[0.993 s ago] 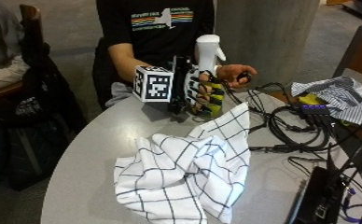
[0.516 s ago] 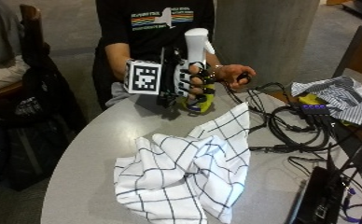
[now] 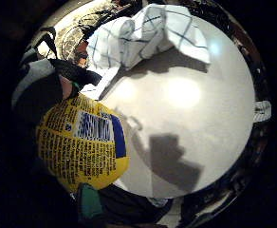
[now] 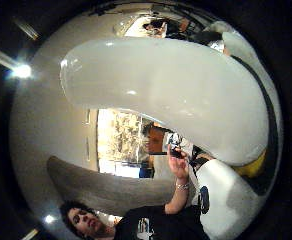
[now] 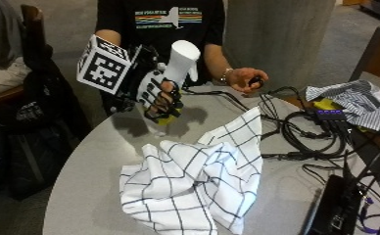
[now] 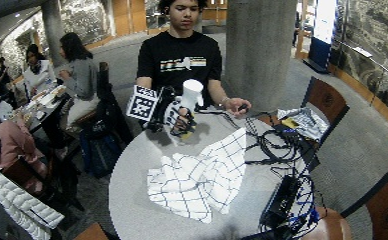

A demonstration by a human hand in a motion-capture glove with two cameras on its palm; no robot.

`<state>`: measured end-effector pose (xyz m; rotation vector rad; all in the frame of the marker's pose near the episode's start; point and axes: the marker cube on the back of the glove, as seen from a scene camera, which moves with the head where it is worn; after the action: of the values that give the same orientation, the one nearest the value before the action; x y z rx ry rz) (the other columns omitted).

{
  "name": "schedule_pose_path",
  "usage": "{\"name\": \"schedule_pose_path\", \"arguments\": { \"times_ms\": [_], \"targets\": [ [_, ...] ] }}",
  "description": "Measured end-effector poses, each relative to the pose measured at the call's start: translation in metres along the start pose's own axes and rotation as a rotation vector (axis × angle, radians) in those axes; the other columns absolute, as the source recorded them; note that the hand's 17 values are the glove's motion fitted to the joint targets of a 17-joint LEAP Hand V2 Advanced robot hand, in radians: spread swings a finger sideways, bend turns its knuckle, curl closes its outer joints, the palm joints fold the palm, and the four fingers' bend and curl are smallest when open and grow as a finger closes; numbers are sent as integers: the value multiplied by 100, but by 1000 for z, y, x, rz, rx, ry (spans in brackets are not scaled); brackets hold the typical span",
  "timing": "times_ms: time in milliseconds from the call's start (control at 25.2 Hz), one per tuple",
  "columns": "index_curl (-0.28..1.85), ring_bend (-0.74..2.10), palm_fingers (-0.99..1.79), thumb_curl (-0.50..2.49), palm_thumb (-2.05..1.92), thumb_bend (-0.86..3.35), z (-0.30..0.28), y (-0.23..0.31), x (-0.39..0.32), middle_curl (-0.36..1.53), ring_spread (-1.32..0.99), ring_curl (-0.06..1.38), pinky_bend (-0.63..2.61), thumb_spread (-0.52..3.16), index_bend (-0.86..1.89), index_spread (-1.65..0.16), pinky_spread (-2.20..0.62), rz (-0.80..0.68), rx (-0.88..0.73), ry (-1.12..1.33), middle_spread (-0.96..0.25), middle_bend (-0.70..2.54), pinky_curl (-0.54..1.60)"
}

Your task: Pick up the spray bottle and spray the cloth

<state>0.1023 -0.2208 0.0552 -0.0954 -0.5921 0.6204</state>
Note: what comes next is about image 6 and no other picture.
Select blue cables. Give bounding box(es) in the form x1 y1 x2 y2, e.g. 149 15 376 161
286 173 322 234

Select dark chair with hung jacket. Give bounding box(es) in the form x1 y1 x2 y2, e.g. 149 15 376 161
79 61 135 148

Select thin black cable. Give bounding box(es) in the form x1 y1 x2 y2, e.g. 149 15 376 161
194 105 244 129

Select wooden chair with dark frame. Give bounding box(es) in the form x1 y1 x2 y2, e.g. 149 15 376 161
339 172 388 240
300 76 351 144

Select white checked cloth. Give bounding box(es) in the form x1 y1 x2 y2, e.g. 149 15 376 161
146 127 248 224

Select slim concrete column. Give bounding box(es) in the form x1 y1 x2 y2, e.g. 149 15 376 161
39 0 69 68

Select person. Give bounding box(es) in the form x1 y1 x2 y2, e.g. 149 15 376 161
22 43 58 96
0 56 18 111
134 0 254 120
57 31 101 126
0 96 49 198

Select white puffer jacket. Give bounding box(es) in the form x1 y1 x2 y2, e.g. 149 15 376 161
0 169 66 240

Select blue and white banner stand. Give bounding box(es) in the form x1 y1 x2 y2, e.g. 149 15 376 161
302 0 338 75

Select blue bag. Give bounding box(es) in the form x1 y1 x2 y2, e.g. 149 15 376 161
78 129 126 179

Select cluttered side table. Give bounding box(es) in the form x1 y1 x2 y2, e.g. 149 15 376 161
6 84 73 134

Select black electronics box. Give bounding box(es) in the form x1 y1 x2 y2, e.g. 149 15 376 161
259 175 303 231

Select brown round wooden seat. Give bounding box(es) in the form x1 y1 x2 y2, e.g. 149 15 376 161
298 206 354 240

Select white marker cube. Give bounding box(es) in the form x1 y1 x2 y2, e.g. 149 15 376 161
126 84 160 123

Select black cable bundle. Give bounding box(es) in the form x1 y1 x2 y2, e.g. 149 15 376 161
242 114 322 178

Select crumpled silver foil bag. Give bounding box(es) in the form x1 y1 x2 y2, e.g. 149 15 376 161
276 106 331 141

